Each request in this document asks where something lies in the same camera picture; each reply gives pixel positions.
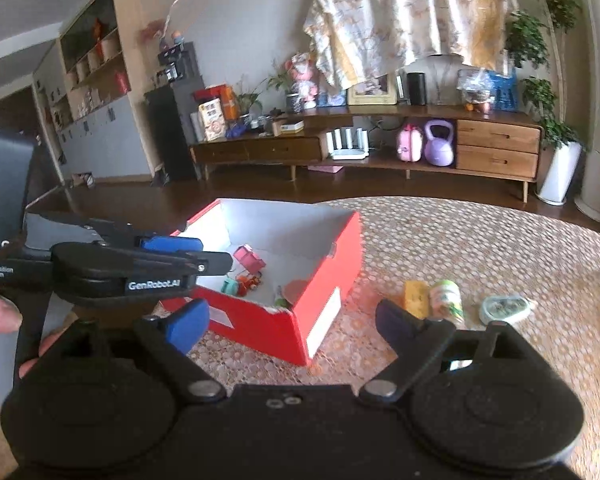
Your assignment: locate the white router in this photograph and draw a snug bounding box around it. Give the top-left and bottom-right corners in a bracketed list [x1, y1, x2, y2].
[324, 127, 371, 161]

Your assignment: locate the white bottle with green cap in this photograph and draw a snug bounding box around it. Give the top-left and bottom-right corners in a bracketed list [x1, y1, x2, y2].
[428, 279, 465, 329]

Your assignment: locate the yellow picture frame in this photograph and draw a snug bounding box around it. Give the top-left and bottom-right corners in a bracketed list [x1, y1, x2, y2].
[347, 73, 399, 106]

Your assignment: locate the purple kettlebell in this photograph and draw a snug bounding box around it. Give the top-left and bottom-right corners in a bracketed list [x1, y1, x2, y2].
[423, 119, 455, 167]

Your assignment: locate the small yellow box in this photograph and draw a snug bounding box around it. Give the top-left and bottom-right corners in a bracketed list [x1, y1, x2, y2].
[403, 280, 431, 319]

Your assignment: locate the printed cloth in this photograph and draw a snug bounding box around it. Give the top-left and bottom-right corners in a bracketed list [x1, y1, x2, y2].
[303, 0, 522, 90]

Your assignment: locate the beige snack box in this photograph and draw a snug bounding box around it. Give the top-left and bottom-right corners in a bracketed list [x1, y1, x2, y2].
[198, 99, 228, 142]

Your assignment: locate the wooden media cabinet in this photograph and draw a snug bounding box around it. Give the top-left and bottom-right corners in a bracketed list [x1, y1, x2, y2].
[189, 104, 546, 204]

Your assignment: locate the vase with pink flowers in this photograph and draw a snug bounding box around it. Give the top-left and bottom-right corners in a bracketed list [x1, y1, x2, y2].
[139, 0, 187, 54]

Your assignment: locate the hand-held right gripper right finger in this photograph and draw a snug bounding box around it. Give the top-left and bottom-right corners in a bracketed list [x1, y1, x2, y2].
[358, 299, 537, 404]

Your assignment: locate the person's left hand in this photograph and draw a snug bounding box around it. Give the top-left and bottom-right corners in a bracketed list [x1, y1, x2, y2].
[0, 293, 69, 385]

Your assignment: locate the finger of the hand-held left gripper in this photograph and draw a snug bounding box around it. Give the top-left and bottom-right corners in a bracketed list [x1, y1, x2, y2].
[82, 219, 204, 257]
[51, 243, 234, 307]

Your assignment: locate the red cardboard box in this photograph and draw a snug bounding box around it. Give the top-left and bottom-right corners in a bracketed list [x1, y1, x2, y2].
[162, 198, 364, 367]

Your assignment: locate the orange box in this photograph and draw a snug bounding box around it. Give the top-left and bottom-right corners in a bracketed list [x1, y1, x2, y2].
[219, 85, 241, 121]

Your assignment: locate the black coffee machine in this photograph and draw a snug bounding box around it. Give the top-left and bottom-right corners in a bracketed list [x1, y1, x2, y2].
[157, 42, 196, 86]

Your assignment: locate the pink doll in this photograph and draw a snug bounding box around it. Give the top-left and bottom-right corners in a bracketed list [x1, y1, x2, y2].
[285, 52, 319, 110]

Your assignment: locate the small cardboard box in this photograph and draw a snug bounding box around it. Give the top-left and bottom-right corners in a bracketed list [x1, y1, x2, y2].
[272, 118, 306, 137]

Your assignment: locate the black cabinet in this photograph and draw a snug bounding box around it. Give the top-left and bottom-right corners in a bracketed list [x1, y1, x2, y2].
[144, 77, 206, 184]

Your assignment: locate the pink small box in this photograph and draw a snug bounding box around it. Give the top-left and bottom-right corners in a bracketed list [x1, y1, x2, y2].
[233, 244, 267, 274]

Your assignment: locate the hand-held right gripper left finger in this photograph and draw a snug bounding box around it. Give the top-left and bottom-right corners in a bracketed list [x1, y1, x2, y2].
[35, 298, 227, 404]

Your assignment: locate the tall potted plant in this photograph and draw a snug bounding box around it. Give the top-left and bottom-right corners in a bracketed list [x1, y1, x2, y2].
[504, 0, 587, 207]

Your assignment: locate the pink toy suitcase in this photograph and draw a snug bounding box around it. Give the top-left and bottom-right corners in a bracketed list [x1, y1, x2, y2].
[395, 124, 424, 163]

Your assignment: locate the teal oval case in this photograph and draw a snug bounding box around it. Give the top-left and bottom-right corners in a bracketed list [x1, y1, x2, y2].
[479, 294, 539, 325]

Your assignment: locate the black speaker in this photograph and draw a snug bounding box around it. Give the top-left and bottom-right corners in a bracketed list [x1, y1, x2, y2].
[407, 72, 427, 106]

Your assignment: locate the small potted plant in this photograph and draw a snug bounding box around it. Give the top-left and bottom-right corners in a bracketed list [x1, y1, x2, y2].
[267, 59, 304, 114]

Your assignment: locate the clear plastic bag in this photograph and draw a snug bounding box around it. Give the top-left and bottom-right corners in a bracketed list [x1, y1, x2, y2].
[457, 68, 496, 114]

